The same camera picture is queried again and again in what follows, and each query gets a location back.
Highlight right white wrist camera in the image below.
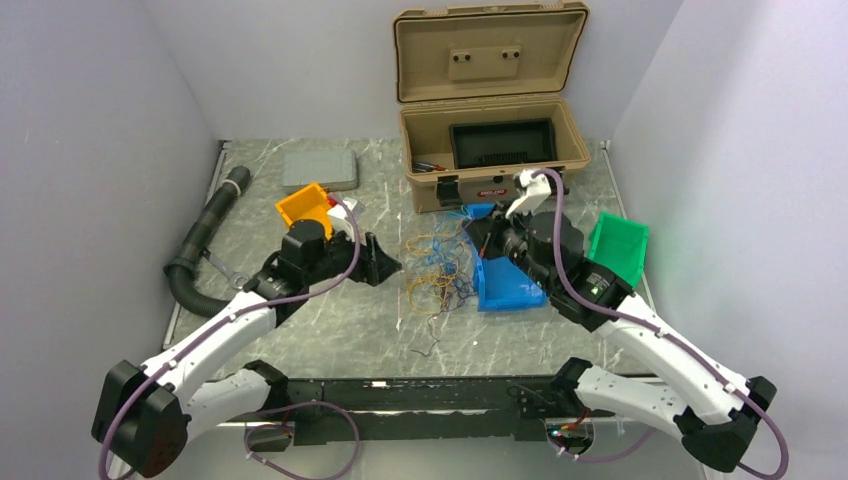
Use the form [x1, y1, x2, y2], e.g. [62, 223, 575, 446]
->
[505, 169, 552, 220]

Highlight orange plastic bin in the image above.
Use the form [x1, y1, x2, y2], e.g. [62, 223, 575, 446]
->
[275, 183, 336, 240]

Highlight tan open toolbox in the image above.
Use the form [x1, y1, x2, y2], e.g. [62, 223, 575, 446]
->
[393, 1, 591, 213]

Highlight grey plastic case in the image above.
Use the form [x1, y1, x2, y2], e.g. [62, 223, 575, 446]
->
[282, 148, 359, 194]

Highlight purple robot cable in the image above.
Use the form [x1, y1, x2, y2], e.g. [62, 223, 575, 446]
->
[97, 193, 364, 480]
[539, 168, 791, 480]

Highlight silver wrench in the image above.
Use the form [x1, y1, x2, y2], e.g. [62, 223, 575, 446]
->
[202, 248, 249, 290]

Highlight green plastic bin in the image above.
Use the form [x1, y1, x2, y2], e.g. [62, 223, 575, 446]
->
[587, 212, 650, 288]

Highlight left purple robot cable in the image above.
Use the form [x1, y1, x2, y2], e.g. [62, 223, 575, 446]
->
[97, 193, 364, 480]

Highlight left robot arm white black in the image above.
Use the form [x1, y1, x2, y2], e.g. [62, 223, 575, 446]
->
[92, 220, 402, 478]

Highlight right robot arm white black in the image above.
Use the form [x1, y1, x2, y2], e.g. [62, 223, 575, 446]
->
[466, 210, 777, 472]

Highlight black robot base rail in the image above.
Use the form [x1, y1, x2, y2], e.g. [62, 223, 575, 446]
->
[238, 375, 608, 446]

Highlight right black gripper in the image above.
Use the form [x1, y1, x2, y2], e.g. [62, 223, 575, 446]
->
[463, 197, 556, 291]

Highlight purple thin cable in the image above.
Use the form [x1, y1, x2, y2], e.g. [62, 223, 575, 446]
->
[409, 264, 478, 359]

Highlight screwdrivers in toolbox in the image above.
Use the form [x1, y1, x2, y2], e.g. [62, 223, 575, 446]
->
[411, 161, 447, 173]

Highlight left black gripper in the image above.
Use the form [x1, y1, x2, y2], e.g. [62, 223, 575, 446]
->
[303, 221, 400, 285]

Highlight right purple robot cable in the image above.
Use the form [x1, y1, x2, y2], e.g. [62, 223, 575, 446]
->
[539, 168, 791, 480]

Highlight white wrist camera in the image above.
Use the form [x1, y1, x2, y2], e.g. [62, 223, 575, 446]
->
[505, 169, 552, 220]
[327, 195, 365, 240]

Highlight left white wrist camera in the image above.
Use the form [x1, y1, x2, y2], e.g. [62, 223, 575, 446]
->
[327, 195, 365, 240]

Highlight black corrugated hose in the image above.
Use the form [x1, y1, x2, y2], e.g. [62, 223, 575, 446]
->
[163, 165, 252, 318]

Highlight blue plastic bin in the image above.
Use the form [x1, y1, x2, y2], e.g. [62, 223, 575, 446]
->
[464, 203, 547, 312]

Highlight black tray in toolbox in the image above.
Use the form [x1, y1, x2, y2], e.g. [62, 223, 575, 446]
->
[449, 118, 557, 169]

